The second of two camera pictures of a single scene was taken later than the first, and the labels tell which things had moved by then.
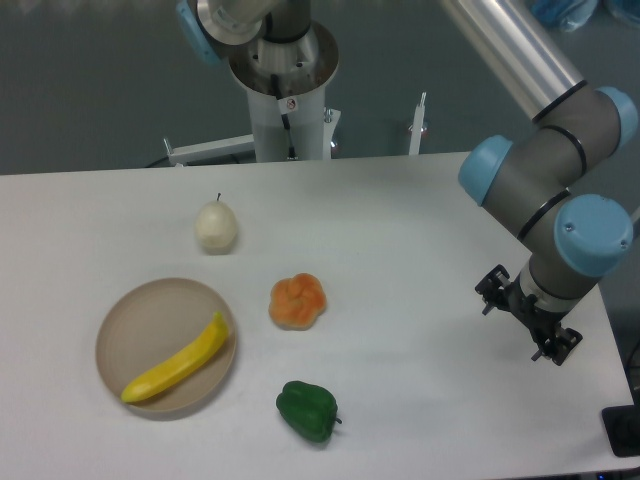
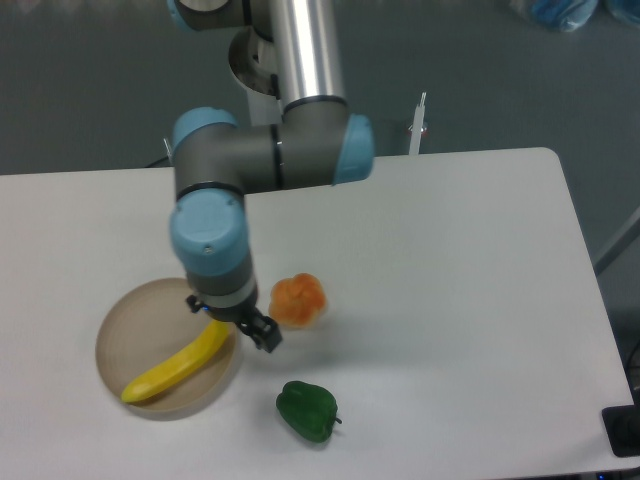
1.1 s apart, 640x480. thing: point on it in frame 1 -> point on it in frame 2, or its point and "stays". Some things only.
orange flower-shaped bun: (296, 302) stays
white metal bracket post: (417, 127) stays
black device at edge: (622, 425) stays
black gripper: (540, 321) -> (263, 329)
